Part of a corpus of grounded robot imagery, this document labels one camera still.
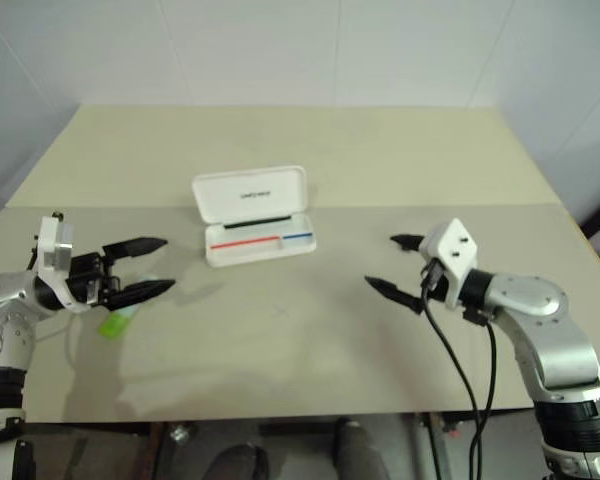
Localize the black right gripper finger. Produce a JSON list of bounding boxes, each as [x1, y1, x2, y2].
[[389, 232, 426, 254], [363, 275, 425, 316]]

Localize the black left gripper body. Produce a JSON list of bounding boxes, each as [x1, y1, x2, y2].
[[65, 252, 122, 307]]

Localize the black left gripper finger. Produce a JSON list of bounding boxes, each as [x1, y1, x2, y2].
[[102, 236, 170, 261], [104, 278, 177, 309]]

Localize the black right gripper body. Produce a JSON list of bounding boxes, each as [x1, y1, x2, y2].
[[419, 258, 452, 302]]

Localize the white hinged pencil case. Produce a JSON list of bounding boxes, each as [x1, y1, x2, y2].
[[190, 165, 318, 270]]

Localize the round metal knob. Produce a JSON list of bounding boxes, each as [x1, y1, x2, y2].
[[168, 422, 195, 447]]

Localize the metal table leg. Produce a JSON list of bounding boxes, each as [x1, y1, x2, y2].
[[413, 412, 444, 480]]

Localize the grey rounded shape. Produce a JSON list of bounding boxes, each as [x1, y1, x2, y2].
[[333, 417, 392, 480]]

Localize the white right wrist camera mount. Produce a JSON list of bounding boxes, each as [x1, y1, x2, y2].
[[418, 218, 480, 310]]

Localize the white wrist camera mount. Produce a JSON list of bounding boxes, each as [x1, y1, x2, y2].
[[29, 212, 90, 315], [418, 218, 480, 310]]

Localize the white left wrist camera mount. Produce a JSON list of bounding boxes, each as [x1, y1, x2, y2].
[[29, 212, 90, 315]]

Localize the thin white cable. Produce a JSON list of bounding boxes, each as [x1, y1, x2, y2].
[[39, 317, 81, 374]]

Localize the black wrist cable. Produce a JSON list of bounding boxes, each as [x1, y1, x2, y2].
[[419, 259, 484, 480]]

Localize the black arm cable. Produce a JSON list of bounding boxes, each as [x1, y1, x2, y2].
[[462, 307, 499, 480]]

